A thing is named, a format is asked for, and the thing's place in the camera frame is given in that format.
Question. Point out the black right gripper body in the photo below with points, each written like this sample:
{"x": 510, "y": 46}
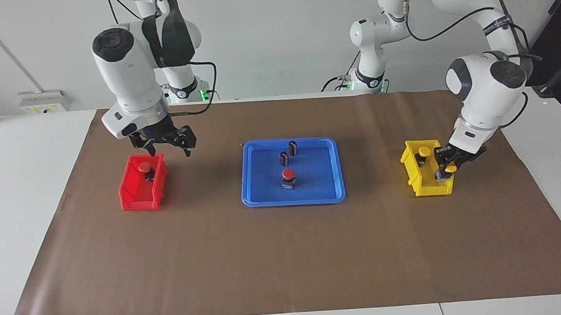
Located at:
{"x": 159, "y": 132}

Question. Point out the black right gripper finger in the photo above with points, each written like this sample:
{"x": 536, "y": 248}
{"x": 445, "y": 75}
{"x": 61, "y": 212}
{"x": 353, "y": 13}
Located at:
{"x": 187, "y": 138}
{"x": 139, "y": 141}

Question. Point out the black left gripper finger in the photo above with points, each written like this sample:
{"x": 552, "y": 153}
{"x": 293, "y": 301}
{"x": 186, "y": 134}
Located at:
{"x": 442, "y": 156}
{"x": 457, "y": 162}

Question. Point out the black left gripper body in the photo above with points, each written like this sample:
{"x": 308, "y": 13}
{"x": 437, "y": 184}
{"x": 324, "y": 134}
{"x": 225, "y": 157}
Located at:
{"x": 465, "y": 153}

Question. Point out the yellow push button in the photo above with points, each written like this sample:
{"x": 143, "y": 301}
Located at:
{"x": 424, "y": 151}
{"x": 450, "y": 168}

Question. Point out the red push button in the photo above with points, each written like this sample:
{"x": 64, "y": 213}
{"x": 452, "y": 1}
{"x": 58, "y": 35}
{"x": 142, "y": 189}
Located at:
{"x": 144, "y": 167}
{"x": 288, "y": 173}

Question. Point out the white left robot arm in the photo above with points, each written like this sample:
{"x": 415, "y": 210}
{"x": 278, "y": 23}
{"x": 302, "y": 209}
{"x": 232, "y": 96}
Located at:
{"x": 486, "y": 91}

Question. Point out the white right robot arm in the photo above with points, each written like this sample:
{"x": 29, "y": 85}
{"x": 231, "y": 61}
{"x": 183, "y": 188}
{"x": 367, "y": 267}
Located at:
{"x": 129, "y": 74}

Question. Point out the blue plastic tray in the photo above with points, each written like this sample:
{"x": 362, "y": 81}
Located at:
{"x": 316, "y": 184}

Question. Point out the yellow plastic bin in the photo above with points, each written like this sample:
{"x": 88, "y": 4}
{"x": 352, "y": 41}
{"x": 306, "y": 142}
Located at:
{"x": 423, "y": 183}

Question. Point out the red plastic bin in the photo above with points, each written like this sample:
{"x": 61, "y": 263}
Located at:
{"x": 129, "y": 193}

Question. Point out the black cylindrical capacitor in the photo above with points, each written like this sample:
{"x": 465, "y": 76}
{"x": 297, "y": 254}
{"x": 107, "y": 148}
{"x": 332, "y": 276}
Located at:
{"x": 284, "y": 158}
{"x": 292, "y": 148}

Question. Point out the white box with yellow label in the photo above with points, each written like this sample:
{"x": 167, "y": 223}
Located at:
{"x": 43, "y": 101}

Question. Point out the brown paper mat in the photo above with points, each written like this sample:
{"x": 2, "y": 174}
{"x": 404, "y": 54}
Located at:
{"x": 286, "y": 254}

